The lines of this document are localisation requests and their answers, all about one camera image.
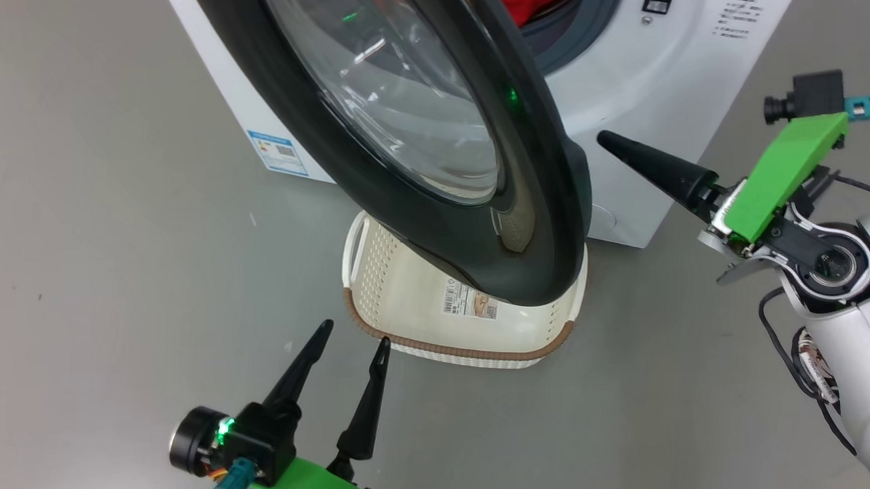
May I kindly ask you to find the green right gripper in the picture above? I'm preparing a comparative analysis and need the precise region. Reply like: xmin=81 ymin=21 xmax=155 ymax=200
xmin=593 ymin=104 xmax=850 ymax=289

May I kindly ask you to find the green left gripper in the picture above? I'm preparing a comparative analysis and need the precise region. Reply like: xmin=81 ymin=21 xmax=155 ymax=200
xmin=250 ymin=316 xmax=393 ymax=489

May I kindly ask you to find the black glass washing machine door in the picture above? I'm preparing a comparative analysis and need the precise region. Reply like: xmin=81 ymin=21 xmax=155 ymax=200
xmin=173 ymin=0 xmax=600 ymax=308

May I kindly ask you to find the red garment with white trim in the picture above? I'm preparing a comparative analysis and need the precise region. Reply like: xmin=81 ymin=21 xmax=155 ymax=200
xmin=492 ymin=0 xmax=581 ymax=30

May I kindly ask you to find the white front-load washing machine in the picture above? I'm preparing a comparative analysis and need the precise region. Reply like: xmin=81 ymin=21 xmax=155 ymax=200
xmin=146 ymin=0 xmax=796 ymax=254

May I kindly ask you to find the cream perforated laundry basket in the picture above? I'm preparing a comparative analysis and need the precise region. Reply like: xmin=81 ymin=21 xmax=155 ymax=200
xmin=338 ymin=210 xmax=591 ymax=372

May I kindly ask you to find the grey rubber door gasket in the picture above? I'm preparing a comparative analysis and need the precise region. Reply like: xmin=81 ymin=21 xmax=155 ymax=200
xmin=521 ymin=0 xmax=625 ymax=78

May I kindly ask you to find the basket barcode label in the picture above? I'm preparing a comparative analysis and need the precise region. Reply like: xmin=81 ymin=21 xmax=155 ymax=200
xmin=443 ymin=277 xmax=500 ymax=320

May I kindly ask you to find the round drain filter cover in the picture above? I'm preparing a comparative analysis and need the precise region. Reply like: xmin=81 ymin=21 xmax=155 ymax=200
xmin=589 ymin=201 xmax=618 ymax=231

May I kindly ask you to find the blue energy label sticker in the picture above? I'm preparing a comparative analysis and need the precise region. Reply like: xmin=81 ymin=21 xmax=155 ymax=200
xmin=246 ymin=129 xmax=311 ymax=177

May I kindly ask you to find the teal left camera connector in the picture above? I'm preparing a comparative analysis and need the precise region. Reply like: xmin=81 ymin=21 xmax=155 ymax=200
xmin=213 ymin=460 xmax=258 ymax=489

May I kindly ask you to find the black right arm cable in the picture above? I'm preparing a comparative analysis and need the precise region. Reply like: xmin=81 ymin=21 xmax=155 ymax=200
xmin=754 ymin=285 xmax=865 ymax=457

